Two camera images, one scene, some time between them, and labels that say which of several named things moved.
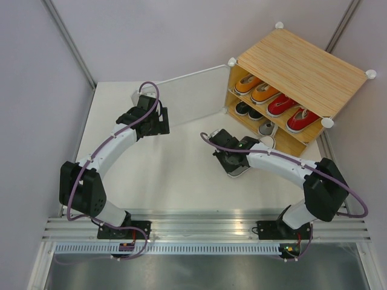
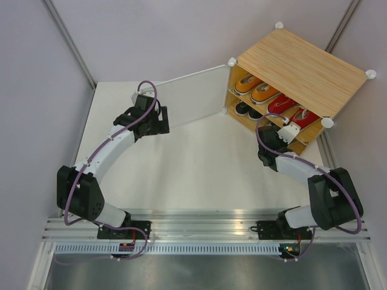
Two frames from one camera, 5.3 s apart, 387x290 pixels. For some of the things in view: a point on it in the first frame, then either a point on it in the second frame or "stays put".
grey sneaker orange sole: x=267 y=141 to x=296 y=144
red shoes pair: x=301 y=119 stays put
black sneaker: x=242 y=109 stays put
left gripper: x=161 y=127 stays put
